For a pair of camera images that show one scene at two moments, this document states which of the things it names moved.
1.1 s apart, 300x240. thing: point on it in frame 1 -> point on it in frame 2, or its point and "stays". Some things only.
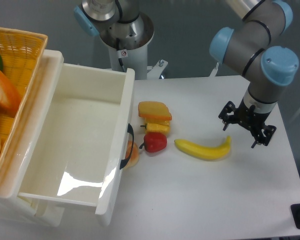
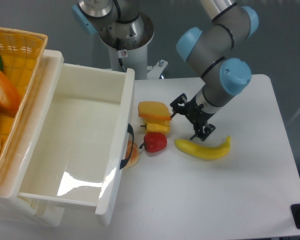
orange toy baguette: [4, 96] stays
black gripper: [248, 117] -> [196, 113]
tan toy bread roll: [134, 154] stays
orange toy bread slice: [154, 109] stays
